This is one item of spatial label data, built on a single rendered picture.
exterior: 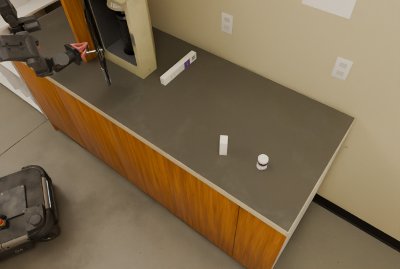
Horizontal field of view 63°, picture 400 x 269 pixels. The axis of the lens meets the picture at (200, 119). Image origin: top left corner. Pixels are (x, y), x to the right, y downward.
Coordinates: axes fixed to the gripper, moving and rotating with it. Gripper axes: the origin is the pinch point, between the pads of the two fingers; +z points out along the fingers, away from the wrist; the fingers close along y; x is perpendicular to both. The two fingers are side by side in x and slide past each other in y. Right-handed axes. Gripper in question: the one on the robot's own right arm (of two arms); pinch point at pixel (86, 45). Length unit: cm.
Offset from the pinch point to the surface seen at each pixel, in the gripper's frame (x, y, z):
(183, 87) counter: -39, -26, 23
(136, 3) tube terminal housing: -17.2, 17.4, 21.9
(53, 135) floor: 79, -120, -15
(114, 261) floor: -38, -120, -56
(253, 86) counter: -70, -26, 46
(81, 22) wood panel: 19.8, -1.9, 12.6
